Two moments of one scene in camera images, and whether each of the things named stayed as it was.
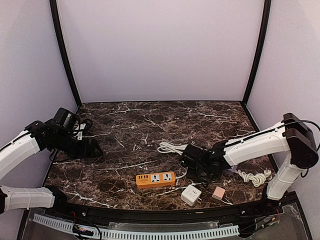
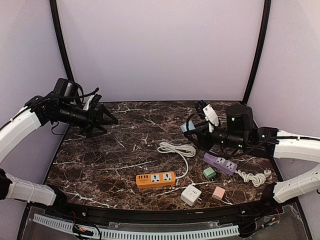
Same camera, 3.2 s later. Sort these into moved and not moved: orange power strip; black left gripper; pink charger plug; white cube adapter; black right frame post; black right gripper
Moved: black right gripper; black left gripper
Not moved: pink charger plug; orange power strip; black right frame post; white cube adapter
